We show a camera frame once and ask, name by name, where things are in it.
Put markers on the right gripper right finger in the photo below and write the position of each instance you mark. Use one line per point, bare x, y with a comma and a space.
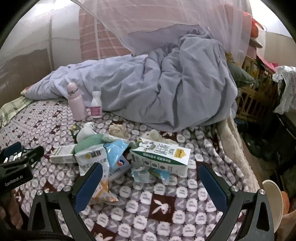
230, 200

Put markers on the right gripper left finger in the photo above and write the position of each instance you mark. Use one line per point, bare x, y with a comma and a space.
55, 215

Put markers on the white yellow snack bag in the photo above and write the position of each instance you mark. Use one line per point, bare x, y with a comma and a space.
94, 164

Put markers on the white plastic bag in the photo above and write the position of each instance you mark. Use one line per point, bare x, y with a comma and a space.
85, 132

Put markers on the blue plastic bag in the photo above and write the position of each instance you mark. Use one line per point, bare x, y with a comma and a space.
118, 165

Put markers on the clear plastic wrapper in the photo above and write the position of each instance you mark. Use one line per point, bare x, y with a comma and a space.
146, 175

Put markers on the green white milk carton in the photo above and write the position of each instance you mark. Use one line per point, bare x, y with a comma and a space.
166, 157

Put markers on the operator left hand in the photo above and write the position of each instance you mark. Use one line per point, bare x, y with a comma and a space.
10, 209

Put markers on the white bowl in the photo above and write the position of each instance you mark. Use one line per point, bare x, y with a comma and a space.
275, 201

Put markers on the small white medicine box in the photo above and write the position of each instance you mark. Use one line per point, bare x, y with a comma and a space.
63, 155

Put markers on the green plaid pillow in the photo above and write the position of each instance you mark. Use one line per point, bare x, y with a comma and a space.
10, 109

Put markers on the patterned bunny blanket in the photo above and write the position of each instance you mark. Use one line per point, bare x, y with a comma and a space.
181, 210

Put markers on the green cloth piece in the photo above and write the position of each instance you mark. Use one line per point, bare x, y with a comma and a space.
93, 140

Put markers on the pink thermos bottle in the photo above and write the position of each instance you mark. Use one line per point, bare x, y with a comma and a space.
76, 102

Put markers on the white bottle pink label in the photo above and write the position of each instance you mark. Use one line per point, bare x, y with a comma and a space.
96, 105

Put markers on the cream fleece blanket edge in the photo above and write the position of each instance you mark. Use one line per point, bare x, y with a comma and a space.
233, 148

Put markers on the crumpled beige tissue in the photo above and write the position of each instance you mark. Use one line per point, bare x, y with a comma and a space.
119, 131

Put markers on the white clothes pile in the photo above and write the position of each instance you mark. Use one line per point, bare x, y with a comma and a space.
286, 74

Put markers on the wooden bedside shelf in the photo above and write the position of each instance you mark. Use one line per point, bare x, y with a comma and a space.
258, 98

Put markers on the white crumpled tissue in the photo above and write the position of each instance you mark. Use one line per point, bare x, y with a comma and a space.
154, 135

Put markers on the pink mosquito net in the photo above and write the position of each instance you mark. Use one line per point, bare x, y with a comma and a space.
56, 33

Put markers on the grey blue duvet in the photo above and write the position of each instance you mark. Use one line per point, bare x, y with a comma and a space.
184, 83

